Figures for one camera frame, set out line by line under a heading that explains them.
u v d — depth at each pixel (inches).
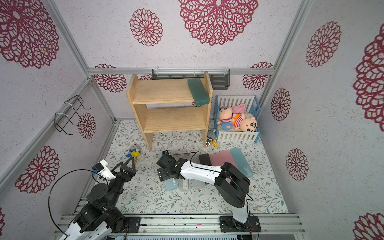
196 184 34.4
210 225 29.6
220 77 38.4
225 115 41.0
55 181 17.9
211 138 40.1
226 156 38.7
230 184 18.1
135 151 38.3
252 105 44.5
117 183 24.1
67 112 29.9
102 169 23.0
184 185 33.6
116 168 27.1
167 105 46.0
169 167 25.5
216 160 38.5
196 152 40.6
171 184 31.3
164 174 29.9
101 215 20.9
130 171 24.4
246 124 39.4
